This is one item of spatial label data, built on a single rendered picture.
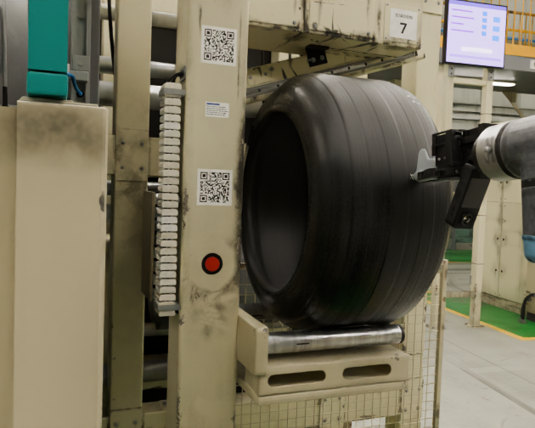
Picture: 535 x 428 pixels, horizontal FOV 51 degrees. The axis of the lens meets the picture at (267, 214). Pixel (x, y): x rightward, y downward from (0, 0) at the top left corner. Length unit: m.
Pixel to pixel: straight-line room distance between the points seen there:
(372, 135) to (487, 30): 4.44
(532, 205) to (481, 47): 4.63
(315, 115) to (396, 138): 0.17
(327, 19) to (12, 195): 1.38
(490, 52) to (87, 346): 5.29
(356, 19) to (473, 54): 3.78
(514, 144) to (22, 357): 0.73
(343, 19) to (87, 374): 1.42
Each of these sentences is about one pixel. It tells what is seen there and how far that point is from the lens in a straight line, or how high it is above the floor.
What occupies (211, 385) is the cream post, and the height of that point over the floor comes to 0.80.
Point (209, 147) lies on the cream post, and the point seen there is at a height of 1.30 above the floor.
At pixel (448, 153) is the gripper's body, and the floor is 1.29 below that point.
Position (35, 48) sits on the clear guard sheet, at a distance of 0.31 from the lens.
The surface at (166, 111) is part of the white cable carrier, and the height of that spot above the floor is 1.37.
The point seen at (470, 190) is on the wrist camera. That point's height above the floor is 1.23.
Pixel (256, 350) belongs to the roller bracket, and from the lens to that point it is 1.14.
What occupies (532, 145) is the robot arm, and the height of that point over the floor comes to 1.30.
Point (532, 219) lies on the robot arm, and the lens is 0.86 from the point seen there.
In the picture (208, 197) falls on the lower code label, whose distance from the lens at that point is 1.17.
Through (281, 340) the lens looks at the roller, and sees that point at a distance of 1.19.
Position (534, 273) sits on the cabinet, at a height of 0.47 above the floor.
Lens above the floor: 1.23
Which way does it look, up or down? 3 degrees down
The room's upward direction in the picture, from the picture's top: 2 degrees clockwise
